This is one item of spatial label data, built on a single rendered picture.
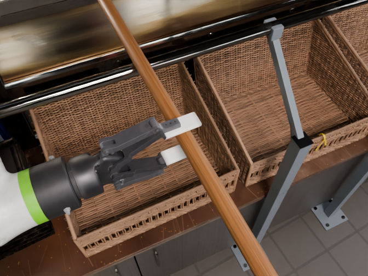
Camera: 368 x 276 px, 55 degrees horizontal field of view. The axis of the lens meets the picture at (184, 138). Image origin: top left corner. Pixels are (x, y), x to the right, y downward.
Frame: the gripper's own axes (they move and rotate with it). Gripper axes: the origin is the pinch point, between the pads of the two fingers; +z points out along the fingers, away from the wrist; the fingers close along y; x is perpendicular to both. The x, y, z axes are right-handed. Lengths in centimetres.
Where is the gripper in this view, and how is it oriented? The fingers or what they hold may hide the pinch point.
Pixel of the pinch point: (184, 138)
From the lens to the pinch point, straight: 63.9
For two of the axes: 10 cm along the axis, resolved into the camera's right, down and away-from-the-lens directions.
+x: 4.3, 7.4, -5.2
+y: 0.0, 5.8, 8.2
